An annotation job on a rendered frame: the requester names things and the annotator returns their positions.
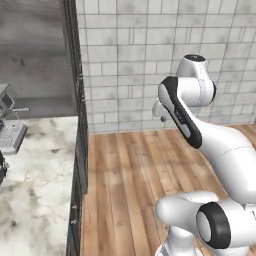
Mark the dark counter cabinet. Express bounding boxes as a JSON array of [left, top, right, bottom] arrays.
[[62, 0, 90, 256]]

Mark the silver coffee machine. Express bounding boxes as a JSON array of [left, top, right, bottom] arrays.
[[0, 83, 31, 155]]

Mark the black round appliance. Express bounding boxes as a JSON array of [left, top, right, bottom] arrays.
[[0, 150, 10, 186]]

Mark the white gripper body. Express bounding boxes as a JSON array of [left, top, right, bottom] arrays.
[[152, 98, 172, 122]]

